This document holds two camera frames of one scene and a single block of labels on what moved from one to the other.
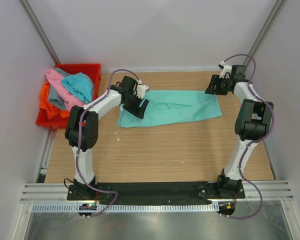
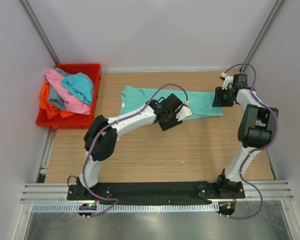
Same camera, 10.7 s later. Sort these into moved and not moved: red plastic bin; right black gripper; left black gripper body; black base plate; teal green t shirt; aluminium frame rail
Moved: left black gripper body; right black gripper
Not moved: aluminium frame rail; black base plate; red plastic bin; teal green t shirt
